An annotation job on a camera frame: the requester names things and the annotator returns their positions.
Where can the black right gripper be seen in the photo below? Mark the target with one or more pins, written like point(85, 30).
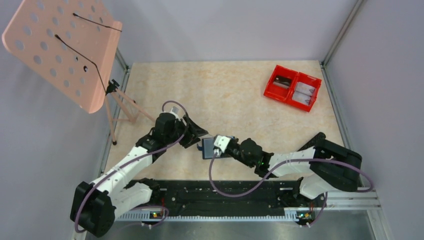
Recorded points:
point(226, 152)

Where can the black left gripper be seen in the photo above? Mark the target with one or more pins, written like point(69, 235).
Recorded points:
point(193, 132)

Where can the blue leather card holder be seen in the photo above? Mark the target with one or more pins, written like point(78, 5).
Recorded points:
point(206, 146)

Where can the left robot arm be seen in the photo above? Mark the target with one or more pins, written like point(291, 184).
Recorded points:
point(97, 204)

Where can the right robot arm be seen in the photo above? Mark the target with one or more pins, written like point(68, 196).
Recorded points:
point(322, 167)

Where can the red double bin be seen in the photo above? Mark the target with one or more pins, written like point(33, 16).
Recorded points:
point(283, 95)

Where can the pink music stand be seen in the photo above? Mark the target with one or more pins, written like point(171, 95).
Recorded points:
point(69, 43)

